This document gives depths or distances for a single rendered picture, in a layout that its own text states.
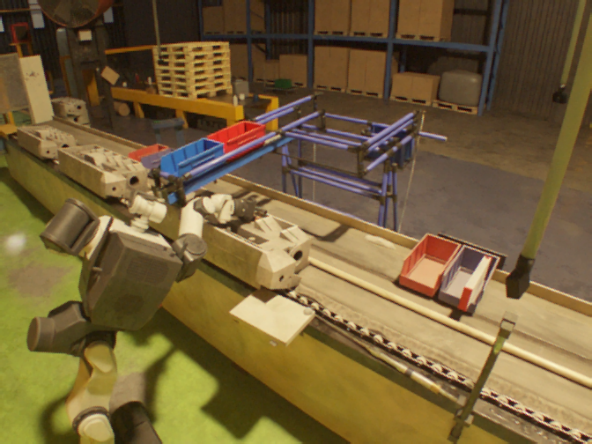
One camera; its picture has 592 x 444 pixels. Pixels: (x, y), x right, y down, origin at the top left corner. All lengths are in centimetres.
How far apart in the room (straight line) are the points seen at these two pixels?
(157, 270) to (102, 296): 18
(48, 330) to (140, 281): 36
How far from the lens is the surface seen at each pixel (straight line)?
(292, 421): 220
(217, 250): 183
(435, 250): 207
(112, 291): 116
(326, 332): 155
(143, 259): 113
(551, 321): 197
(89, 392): 155
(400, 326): 166
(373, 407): 171
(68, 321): 133
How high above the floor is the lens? 189
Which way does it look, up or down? 29 degrees down
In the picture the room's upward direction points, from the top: straight up
